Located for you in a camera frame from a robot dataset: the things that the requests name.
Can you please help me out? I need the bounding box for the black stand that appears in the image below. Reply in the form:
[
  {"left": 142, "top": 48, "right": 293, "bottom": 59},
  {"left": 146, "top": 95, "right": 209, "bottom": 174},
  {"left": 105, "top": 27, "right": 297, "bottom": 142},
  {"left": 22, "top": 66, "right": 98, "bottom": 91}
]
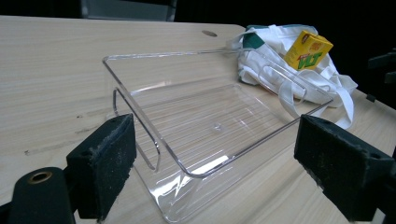
[{"left": 365, "top": 48, "right": 396, "bottom": 104}]

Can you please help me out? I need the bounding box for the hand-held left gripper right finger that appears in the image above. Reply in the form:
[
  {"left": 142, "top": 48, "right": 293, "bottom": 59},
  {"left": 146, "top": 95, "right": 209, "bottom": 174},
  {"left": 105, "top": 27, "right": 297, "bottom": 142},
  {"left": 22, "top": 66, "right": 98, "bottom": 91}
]
[{"left": 293, "top": 114, "right": 396, "bottom": 222}]

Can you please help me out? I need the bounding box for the white and green tote bag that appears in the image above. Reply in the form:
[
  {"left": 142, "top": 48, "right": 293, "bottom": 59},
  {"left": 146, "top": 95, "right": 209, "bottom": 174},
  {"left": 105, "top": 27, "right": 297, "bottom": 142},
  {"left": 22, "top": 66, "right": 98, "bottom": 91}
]
[{"left": 226, "top": 23, "right": 359, "bottom": 131}]

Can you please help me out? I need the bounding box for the clear plastic bin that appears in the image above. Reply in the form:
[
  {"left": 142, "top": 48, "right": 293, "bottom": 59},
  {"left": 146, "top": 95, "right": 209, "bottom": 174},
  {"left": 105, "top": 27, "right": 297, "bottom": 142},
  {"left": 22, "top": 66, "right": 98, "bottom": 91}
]
[{"left": 102, "top": 47, "right": 334, "bottom": 224}]

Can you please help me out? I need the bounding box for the yellow drink carton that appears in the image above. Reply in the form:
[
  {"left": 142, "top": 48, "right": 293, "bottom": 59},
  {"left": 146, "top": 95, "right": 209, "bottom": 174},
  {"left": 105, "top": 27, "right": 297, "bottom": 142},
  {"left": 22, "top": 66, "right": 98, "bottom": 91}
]
[{"left": 283, "top": 29, "right": 334, "bottom": 72}]

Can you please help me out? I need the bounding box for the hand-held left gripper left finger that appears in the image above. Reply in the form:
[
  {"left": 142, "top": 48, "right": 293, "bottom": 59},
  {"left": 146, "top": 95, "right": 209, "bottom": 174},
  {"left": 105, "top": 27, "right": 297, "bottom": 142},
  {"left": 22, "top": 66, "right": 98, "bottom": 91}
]
[{"left": 65, "top": 113, "right": 137, "bottom": 222}]

